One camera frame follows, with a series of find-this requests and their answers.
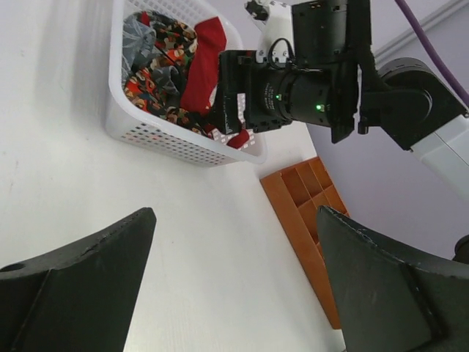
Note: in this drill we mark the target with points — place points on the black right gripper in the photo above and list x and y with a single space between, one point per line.
261 98

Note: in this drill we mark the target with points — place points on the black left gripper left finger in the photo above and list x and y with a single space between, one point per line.
81 296

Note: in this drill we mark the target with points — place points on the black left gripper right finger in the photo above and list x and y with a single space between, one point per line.
391 296

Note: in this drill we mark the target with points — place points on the red necktie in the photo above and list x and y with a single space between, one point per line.
203 72

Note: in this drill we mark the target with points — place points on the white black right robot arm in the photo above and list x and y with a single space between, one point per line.
314 64

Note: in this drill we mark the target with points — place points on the floral patterned necktie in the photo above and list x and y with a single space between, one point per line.
157 87

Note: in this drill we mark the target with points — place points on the orange compartment tray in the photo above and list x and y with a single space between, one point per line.
296 193

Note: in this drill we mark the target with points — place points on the grey patterned necktie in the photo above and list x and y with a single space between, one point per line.
138 41

